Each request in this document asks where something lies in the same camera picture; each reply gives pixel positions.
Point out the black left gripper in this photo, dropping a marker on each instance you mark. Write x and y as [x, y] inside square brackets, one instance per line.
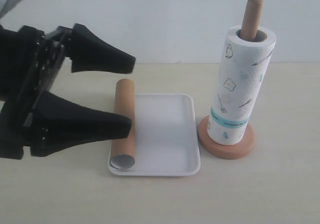
[30, 61]

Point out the brown cardboard tube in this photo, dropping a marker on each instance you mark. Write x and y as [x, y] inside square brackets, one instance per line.
[122, 155]

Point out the printed white paper towel roll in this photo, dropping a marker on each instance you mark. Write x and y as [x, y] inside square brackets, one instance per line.
[241, 71]

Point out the wooden paper towel holder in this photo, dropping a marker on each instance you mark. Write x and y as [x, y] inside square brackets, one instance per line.
[248, 32]

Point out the white rectangular plastic tray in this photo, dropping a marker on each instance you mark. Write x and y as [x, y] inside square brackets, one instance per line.
[166, 137]

